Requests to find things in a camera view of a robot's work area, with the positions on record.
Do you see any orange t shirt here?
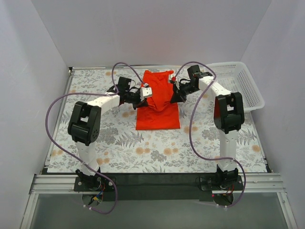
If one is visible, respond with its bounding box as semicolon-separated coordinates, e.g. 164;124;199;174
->
136;70;181;130

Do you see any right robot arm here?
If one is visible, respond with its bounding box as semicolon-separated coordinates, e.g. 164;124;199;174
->
168;62;244;188

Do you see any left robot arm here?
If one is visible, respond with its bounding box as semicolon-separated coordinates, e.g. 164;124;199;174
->
68;77;153;190

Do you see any floral patterned table mat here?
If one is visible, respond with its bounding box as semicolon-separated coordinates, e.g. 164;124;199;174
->
46;67;267;174

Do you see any white plastic basket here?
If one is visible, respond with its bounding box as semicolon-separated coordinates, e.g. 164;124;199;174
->
207;62;265;112

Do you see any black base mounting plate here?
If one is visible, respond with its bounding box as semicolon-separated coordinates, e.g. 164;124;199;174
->
73;173;244;202

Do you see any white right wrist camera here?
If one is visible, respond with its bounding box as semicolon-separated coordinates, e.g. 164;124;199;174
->
168;74;177;84

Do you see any aluminium frame rail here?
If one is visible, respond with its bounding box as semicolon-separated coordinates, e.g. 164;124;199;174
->
31;173;285;193

